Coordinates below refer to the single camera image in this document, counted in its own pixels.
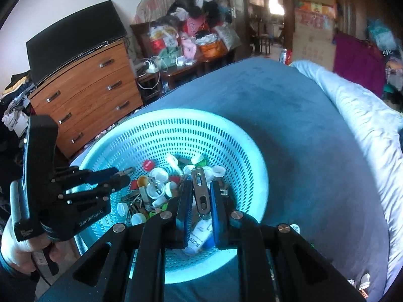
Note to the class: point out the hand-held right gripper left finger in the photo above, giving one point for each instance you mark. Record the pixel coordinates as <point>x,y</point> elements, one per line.
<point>186,214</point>

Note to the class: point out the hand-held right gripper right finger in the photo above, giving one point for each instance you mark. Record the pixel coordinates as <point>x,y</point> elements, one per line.
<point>217,215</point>

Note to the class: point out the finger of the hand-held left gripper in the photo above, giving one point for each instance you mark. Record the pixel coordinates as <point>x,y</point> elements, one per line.
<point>116,182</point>
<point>100,174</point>

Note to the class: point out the white sachet packet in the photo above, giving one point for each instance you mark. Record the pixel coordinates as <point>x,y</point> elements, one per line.
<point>200,234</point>

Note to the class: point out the teal plastic perforated basket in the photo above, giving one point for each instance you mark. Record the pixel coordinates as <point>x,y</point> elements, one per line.
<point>220,138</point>

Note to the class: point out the person's left hand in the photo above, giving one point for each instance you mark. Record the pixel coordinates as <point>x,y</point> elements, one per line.
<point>19,251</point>

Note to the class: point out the heap of caps and clips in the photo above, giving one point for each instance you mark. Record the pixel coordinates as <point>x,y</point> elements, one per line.
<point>157,179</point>

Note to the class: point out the clothes pile beside dresser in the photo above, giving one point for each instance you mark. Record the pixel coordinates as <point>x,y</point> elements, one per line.
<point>14,100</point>

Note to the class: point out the wooden chest of drawers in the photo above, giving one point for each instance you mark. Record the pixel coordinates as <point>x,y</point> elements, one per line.
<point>91,94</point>

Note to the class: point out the blue plush blanket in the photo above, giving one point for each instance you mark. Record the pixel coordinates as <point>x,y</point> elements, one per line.
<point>299,148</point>

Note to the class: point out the white power strip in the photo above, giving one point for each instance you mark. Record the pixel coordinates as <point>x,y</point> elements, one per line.
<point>151,67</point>

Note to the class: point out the dark wooden side table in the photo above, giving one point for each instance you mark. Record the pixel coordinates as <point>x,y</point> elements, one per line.
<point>189,72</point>

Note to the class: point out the black flat television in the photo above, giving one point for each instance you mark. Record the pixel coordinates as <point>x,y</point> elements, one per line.
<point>72,37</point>

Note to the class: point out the pile of bags and clothes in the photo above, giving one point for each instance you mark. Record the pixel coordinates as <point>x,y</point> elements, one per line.
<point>189,34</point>

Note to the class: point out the white duvet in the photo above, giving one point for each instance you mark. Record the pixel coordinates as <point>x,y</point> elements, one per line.
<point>362,116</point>

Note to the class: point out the pink round chair back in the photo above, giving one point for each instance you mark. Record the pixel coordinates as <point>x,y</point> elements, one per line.
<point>154,0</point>

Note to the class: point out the large brown cardboard box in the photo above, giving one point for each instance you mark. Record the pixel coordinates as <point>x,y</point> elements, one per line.
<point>311,47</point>

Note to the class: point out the brown wooden door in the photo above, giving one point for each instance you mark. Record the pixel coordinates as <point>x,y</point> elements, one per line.
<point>236,12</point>

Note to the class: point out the magenta cloth cover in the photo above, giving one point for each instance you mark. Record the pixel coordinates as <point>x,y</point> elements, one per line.
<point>355,59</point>

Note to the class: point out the red printed cardboard box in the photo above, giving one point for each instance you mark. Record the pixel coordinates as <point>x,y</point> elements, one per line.
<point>313,22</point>

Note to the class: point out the orange printed cardboard box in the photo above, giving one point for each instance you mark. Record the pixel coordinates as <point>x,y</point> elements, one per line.
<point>314,6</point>

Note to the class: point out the heap of mixed clothes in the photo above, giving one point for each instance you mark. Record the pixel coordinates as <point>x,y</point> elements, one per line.
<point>387,56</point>

